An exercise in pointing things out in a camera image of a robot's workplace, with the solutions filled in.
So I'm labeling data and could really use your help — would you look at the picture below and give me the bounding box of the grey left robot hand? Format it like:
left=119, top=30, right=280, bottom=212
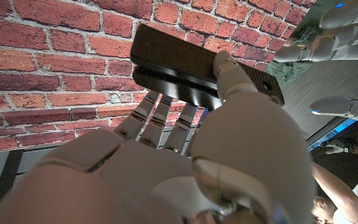
left=273, top=0, right=358, bottom=124

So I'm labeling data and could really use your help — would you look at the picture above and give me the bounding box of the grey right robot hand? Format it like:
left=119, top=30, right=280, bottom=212
left=0, top=50, right=318, bottom=224

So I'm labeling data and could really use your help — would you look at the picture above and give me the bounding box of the grey gloved person hand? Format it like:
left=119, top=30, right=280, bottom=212
left=320, top=138, right=358, bottom=156

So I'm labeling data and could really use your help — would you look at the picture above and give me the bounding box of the black stapler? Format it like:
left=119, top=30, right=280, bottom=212
left=129, top=24, right=285, bottom=111

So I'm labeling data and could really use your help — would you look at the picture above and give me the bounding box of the white-shirted person bare forearm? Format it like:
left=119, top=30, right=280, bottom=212
left=311, top=161, right=358, bottom=224

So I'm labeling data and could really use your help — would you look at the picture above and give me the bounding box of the person in green shirt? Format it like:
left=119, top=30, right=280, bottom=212
left=265, top=0, right=347, bottom=88

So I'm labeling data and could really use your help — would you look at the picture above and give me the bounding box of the printed red brick backdrop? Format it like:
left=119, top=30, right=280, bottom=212
left=0, top=0, right=315, bottom=153

